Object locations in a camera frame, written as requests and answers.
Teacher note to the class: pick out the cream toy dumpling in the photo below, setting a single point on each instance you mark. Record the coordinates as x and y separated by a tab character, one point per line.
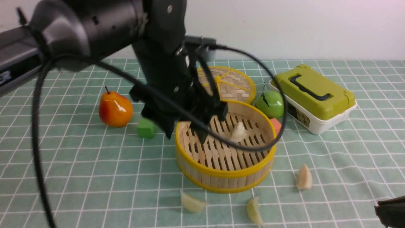
304	178

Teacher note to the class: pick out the bamboo steamer tray yellow rim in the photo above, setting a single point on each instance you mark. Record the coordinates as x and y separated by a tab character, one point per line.
216	167

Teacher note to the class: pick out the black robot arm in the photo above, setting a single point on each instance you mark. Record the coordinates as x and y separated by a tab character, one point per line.
98	28

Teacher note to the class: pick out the green toy apple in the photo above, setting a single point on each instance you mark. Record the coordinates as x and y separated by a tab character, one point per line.
270	102

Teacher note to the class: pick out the woven bamboo steamer lid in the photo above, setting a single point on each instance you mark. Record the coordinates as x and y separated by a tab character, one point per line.
233	84

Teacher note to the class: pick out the yellow green toy dumpling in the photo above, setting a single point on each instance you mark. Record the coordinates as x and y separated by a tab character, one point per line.
253	211

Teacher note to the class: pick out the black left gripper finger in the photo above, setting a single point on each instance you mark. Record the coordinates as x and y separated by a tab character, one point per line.
165	121

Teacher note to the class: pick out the green toy cube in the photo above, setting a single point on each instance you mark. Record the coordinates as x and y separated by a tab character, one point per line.
146	128

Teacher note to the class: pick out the orange red toy pear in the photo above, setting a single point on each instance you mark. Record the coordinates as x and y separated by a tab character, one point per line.
115	110

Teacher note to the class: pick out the green lidded white lunchbox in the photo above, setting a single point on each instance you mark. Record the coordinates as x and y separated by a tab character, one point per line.
313	100

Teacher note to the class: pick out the white toy dumpling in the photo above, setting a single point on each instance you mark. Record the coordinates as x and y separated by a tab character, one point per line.
239	133

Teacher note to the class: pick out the green checkered tablecloth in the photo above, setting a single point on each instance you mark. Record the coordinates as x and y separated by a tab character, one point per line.
100	177

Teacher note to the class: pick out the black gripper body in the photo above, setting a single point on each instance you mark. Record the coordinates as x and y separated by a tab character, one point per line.
183	76

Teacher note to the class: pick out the pale yellow toy dumpling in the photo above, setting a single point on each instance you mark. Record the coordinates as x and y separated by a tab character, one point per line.
191	203

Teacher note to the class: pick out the orange pink toy cube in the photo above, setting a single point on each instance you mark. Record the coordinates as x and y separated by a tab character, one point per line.
276	125

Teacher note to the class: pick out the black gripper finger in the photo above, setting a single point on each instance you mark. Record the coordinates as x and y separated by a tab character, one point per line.
199	132

